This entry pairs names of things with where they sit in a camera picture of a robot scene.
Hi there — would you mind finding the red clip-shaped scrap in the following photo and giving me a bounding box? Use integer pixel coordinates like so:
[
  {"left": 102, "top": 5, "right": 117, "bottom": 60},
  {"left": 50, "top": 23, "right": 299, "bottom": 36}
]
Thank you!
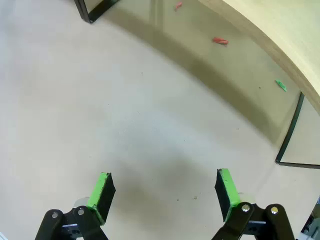
[{"left": 212, "top": 36, "right": 229, "bottom": 46}]

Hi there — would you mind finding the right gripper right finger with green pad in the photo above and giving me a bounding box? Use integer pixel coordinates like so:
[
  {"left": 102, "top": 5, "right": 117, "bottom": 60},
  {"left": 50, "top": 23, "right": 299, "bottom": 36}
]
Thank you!
[{"left": 211, "top": 168, "right": 296, "bottom": 240}]

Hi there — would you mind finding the wooden shelf unit with clean boards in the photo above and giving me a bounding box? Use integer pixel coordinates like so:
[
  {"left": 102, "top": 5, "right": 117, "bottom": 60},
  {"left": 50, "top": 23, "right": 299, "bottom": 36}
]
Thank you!
[{"left": 74, "top": 0, "right": 320, "bottom": 169}]

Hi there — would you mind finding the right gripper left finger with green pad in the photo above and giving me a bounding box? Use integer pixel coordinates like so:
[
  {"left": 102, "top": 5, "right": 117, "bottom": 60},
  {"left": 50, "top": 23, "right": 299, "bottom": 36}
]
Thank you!
[{"left": 34, "top": 171, "right": 117, "bottom": 240}]

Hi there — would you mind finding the green paper scrap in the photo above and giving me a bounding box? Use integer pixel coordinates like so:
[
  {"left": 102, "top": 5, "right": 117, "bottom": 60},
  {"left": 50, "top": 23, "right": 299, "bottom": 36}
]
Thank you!
[{"left": 275, "top": 79, "right": 288, "bottom": 92}]

